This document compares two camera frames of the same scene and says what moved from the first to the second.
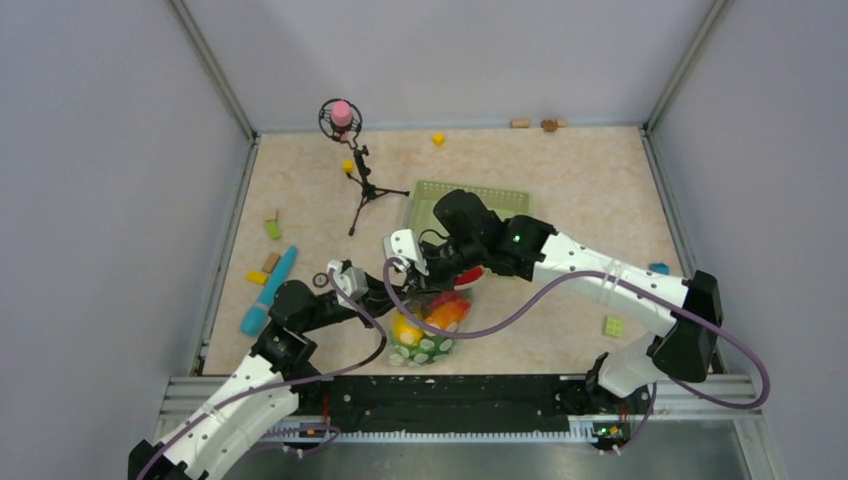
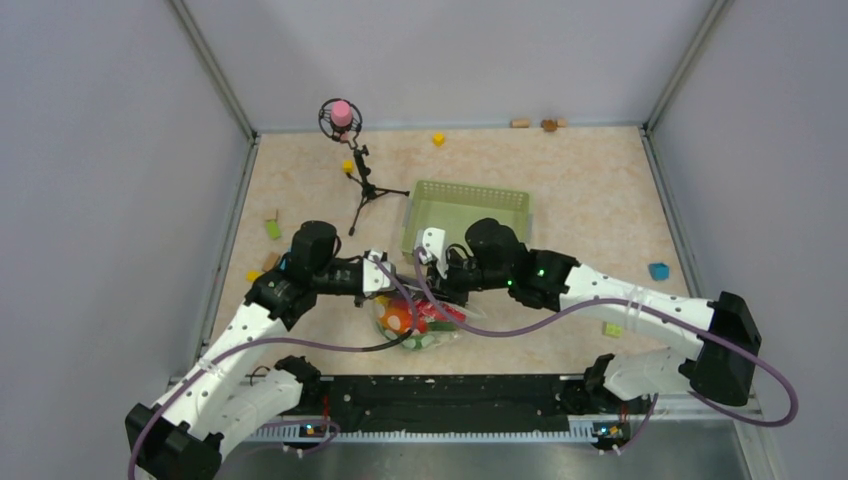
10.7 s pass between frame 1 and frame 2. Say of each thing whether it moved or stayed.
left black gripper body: moved
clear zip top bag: moved
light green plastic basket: stayed
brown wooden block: stayed
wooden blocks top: stayed
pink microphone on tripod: stayed
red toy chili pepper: moved
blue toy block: stayed
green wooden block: stayed
